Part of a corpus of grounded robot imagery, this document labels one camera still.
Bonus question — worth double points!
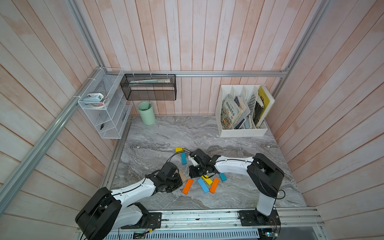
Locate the teal block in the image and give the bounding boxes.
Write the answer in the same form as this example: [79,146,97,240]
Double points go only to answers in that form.
[181,152,187,165]
[219,173,227,182]

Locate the short yellow block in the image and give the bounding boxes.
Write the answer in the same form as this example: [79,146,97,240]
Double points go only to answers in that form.
[175,147,185,153]

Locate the natural wood block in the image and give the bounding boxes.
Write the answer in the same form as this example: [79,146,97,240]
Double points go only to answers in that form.
[179,171,188,183]

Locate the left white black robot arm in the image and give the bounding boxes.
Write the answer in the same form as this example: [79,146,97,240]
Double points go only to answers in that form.
[75,163,183,240]

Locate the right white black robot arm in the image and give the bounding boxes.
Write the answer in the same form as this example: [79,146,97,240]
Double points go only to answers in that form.
[188,149,285,217]

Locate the long yellow block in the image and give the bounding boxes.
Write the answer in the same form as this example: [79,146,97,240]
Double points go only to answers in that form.
[202,175,213,186]

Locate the orange block left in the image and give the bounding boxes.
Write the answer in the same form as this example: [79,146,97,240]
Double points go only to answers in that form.
[182,179,194,195]

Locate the orange block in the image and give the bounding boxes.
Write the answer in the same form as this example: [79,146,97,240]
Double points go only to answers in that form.
[209,178,220,194]
[182,179,194,195]

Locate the orange block right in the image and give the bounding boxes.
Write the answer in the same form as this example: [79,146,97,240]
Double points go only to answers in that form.
[209,178,220,194]

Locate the light blue block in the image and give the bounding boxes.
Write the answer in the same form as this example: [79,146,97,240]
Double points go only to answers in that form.
[198,178,209,193]

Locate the grey blue books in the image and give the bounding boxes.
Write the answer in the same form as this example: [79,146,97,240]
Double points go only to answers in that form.
[234,96,251,129]

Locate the illustrated children's book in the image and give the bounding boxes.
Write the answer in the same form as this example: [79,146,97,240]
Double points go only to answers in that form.
[221,95,243,130]

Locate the mint green cup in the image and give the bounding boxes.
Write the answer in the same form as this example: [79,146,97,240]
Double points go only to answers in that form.
[138,102,156,126]

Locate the white file organizer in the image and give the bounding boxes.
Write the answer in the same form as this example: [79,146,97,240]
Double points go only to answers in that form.
[215,85,268,138]

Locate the yellow book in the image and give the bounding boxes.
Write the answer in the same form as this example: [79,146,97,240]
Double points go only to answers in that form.
[254,85,275,128]

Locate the papers in black basket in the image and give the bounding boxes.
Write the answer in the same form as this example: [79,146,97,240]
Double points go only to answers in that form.
[129,78,171,87]

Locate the white tape dispenser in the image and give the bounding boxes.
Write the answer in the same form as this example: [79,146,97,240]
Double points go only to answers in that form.
[81,93,105,109]

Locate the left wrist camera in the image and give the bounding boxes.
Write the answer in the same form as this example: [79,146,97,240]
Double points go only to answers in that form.
[158,162,178,181]

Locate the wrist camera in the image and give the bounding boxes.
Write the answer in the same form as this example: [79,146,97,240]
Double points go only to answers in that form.
[158,162,178,181]
[189,149,212,166]

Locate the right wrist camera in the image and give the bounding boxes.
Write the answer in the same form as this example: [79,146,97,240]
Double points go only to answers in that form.
[189,149,212,166]

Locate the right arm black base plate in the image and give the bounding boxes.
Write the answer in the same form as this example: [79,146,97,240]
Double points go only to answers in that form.
[238,209,281,227]

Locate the white wire shelf rack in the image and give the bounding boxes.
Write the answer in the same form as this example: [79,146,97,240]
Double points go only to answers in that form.
[78,68,133,139]

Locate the black mesh wall basket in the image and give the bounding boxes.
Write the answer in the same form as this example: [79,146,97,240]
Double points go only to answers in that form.
[120,74,177,101]

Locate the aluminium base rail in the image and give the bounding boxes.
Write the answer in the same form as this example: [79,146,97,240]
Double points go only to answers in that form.
[74,206,325,233]

